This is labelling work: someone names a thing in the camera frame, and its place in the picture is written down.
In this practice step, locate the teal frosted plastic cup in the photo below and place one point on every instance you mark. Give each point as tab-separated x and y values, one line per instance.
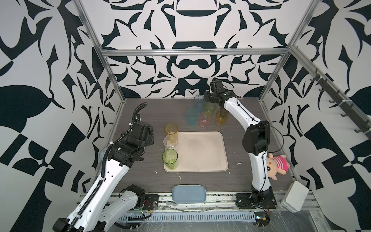
192	116

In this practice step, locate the black wall hook rack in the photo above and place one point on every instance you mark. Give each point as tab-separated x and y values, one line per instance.
348	106

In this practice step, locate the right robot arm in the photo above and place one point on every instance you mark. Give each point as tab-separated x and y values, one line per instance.
256	139

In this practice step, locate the blue grey oval dish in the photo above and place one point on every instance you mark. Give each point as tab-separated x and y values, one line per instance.
189	194

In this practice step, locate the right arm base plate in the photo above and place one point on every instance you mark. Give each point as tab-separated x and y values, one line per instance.
251	201

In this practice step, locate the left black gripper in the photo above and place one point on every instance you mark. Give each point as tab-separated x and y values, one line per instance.
150	139

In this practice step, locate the small green plastic cup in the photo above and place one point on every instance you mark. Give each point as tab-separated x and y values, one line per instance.
209	107

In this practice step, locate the tall green plastic cup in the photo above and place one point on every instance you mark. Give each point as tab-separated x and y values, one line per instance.
170	157

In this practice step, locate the grey smoked plastic cup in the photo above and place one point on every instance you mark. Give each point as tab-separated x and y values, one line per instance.
223	111

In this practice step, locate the blue clear plastic cup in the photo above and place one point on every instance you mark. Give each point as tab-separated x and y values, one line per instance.
199	103

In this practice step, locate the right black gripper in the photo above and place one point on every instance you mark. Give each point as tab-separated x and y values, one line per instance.
206	94

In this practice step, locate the cartoon face plush toy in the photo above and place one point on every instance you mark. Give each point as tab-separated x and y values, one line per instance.
277	165

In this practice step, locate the yellow plastic cup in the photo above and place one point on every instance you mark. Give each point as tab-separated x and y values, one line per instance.
221	119

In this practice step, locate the beige plastic tray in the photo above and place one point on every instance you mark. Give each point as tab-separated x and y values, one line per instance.
201	151

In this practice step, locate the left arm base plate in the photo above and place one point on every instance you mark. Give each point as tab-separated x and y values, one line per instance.
147	202

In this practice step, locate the amber plastic cup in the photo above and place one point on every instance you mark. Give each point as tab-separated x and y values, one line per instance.
171	130

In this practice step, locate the white slotted cable duct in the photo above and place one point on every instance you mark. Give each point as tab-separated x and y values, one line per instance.
155	217

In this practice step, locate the white rectangular box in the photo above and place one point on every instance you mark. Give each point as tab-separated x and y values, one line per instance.
295	197

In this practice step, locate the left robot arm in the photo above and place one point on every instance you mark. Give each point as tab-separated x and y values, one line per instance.
93	214

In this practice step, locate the pink plastic cup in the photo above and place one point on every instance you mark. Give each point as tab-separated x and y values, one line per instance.
204	119

